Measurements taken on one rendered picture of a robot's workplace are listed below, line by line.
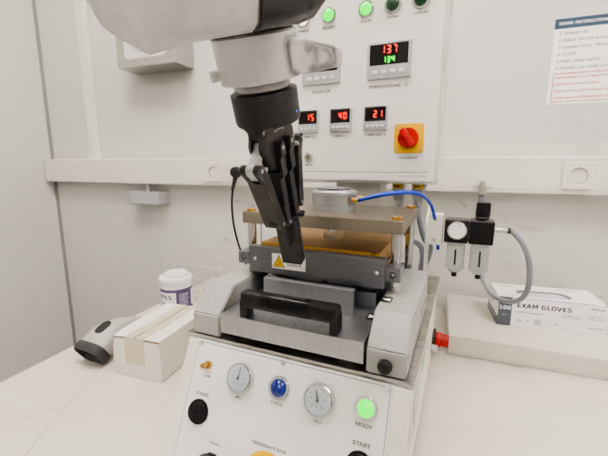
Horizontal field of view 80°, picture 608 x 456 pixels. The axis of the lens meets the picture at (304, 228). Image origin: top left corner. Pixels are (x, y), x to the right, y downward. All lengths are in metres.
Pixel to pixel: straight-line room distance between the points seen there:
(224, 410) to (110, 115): 1.40
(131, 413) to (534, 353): 0.82
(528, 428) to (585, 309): 0.39
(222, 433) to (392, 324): 0.28
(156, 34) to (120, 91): 1.42
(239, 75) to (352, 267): 0.31
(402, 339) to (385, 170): 0.38
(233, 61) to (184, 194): 1.15
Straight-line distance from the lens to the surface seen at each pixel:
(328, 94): 0.80
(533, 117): 1.20
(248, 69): 0.39
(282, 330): 0.52
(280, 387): 0.53
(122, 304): 1.88
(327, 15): 0.82
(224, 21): 0.30
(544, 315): 1.06
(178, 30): 0.30
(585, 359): 0.99
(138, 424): 0.76
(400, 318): 0.50
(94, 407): 0.83
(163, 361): 0.83
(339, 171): 0.77
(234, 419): 0.58
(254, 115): 0.40
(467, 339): 0.94
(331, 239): 0.64
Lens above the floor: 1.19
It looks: 10 degrees down
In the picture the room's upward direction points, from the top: straight up
